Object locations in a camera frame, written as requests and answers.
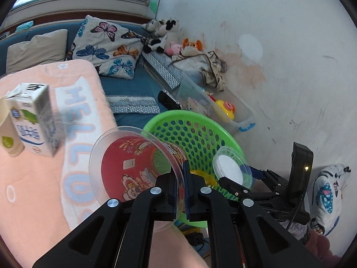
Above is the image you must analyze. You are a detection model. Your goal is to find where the yellow wrapper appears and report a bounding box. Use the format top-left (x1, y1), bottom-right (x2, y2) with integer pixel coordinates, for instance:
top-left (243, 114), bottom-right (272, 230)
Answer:
top-left (191, 170), bottom-right (218, 187)

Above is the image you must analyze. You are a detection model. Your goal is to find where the orange fox plush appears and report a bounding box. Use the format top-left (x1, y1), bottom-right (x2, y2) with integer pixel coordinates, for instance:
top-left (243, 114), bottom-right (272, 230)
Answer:
top-left (182, 38), bottom-right (203, 52)

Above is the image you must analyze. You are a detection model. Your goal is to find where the lace patterned cloth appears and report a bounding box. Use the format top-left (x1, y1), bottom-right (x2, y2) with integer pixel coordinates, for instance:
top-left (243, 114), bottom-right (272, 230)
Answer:
top-left (106, 95), bottom-right (160, 115)

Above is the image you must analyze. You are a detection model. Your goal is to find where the white milk carton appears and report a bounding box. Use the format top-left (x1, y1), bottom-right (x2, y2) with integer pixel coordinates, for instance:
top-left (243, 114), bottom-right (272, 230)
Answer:
top-left (6, 82), bottom-right (60, 157)

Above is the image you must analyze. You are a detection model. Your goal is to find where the yellow power strip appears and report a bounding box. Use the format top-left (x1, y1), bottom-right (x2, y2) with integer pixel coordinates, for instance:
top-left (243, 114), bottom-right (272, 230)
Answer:
top-left (178, 223), bottom-right (201, 235)

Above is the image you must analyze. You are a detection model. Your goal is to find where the yellow duck toy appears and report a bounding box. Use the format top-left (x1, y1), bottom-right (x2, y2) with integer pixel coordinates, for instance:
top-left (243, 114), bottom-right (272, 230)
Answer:
top-left (213, 100), bottom-right (236, 122)

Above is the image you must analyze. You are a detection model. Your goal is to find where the teal cloth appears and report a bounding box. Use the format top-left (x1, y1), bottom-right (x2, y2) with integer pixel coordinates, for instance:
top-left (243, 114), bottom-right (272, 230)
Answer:
top-left (15, 21), bottom-right (35, 32)

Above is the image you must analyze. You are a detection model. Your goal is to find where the pink blanket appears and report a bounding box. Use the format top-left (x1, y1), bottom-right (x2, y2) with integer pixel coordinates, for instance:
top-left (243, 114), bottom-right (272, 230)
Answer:
top-left (0, 59), bottom-right (210, 268)

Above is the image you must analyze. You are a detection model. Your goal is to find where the black cable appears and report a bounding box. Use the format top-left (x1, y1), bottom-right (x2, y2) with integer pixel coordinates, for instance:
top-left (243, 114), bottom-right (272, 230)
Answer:
top-left (287, 198), bottom-right (305, 229)

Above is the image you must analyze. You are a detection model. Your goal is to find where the small clear cup white lid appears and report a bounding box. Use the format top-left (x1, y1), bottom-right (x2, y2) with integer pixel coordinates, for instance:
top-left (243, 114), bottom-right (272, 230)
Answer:
top-left (212, 146), bottom-right (253, 189)

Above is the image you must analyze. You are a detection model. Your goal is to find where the clear cup with red label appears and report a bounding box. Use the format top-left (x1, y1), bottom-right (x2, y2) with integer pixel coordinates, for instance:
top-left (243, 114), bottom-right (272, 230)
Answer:
top-left (89, 126), bottom-right (188, 226)

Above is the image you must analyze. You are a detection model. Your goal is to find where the person's right forearm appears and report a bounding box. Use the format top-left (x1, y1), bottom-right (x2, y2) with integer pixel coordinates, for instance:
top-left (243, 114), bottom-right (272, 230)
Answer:
top-left (279, 219), bottom-right (338, 263)

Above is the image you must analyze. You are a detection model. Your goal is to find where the beige pillow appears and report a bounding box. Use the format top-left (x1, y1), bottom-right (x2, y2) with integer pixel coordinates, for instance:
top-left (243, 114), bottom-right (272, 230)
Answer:
top-left (6, 29), bottom-right (69, 74)

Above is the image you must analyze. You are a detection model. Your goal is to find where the green plastic basket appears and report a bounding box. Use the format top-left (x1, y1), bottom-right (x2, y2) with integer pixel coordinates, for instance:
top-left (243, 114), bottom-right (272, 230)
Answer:
top-left (143, 110), bottom-right (244, 228)

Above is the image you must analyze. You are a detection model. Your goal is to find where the black white patterned cloth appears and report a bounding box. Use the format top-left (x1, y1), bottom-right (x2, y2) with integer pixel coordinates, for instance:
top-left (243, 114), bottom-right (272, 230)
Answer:
top-left (142, 52), bottom-right (184, 90)

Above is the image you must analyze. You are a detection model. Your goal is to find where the wooden bed headboard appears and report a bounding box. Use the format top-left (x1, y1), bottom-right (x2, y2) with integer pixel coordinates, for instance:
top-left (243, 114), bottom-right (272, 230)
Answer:
top-left (0, 11), bottom-right (152, 35)

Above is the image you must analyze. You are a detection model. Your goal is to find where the teddy bear toy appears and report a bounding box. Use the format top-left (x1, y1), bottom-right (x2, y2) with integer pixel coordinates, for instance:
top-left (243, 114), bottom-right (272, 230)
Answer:
top-left (185, 97), bottom-right (208, 116)

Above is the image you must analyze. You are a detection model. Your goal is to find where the beige paper cup green print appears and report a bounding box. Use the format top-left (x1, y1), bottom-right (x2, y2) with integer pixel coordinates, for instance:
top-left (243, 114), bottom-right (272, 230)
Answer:
top-left (0, 96), bottom-right (24, 157)

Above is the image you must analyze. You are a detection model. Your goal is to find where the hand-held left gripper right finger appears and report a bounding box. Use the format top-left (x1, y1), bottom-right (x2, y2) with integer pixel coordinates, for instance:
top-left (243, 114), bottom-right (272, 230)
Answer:
top-left (183, 160), bottom-right (325, 268)

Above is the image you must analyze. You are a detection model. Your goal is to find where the black plug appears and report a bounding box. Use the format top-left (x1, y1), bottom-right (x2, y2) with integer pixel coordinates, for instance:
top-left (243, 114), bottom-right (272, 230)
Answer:
top-left (186, 232), bottom-right (205, 246)

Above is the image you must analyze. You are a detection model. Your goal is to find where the clear storage bin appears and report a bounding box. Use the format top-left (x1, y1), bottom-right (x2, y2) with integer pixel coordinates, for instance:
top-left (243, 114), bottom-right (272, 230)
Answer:
top-left (176, 70), bottom-right (256, 134)

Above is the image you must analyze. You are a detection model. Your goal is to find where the blue bed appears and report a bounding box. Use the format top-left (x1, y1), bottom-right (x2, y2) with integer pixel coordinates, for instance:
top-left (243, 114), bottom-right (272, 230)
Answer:
top-left (0, 19), bottom-right (190, 134)

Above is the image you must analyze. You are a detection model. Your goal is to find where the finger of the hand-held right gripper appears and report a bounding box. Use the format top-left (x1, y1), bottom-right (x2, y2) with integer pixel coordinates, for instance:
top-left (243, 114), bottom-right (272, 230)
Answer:
top-left (248, 166), bottom-right (291, 193)
top-left (218, 176), bottom-right (270, 202)

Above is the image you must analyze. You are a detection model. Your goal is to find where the black device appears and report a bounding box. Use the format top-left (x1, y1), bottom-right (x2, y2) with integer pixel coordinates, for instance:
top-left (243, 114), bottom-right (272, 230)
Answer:
top-left (158, 90), bottom-right (182, 111)

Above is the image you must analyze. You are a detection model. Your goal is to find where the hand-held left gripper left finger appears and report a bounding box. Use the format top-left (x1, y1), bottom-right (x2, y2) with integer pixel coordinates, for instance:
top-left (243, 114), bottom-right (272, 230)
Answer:
top-left (32, 172), bottom-right (179, 268)

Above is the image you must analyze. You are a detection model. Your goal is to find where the pink plush toy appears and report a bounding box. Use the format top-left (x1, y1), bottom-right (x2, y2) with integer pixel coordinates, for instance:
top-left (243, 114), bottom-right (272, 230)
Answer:
top-left (164, 41), bottom-right (183, 56)

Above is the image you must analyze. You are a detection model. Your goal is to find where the beige floral cloth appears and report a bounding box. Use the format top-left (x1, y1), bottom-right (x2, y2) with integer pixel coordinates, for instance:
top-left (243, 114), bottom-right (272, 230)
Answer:
top-left (171, 51), bottom-right (228, 92)

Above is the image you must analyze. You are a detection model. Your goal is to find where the black white cow plush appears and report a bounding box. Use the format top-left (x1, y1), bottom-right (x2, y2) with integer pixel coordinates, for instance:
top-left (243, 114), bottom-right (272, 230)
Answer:
top-left (143, 19), bottom-right (179, 53)

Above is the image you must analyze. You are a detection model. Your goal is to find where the grey plush toy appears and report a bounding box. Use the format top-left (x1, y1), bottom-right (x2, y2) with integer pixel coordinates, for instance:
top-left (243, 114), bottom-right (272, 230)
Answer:
top-left (141, 19), bottom-right (165, 32)

